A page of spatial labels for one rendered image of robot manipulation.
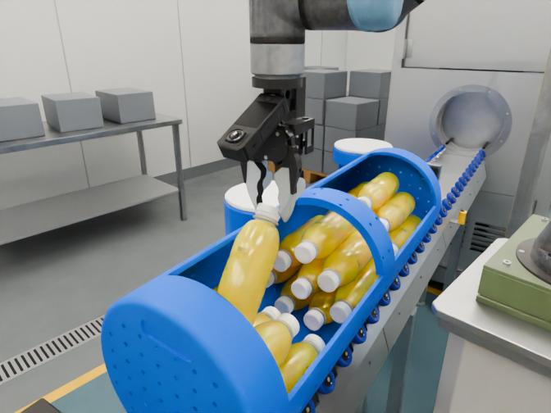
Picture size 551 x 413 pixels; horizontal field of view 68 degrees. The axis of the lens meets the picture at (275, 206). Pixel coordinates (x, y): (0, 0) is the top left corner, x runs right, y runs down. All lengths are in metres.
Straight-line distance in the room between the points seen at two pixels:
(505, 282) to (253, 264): 0.36
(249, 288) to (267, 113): 0.24
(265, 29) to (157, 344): 0.41
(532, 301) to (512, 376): 0.11
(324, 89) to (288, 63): 3.74
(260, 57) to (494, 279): 0.46
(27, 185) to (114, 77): 1.22
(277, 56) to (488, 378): 0.55
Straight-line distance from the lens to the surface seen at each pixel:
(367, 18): 0.53
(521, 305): 0.69
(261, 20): 0.57
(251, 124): 0.54
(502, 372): 0.71
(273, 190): 1.39
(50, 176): 4.09
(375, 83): 4.44
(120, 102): 3.39
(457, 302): 0.69
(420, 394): 2.17
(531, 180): 1.74
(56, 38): 4.01
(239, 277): 0.59
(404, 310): 1.14
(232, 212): 1.29
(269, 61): 0.56
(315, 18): 0.54
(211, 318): 0.49
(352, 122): 4.12
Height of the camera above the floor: 1.52
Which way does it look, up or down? 23 degrees down
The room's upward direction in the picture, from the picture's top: straight up
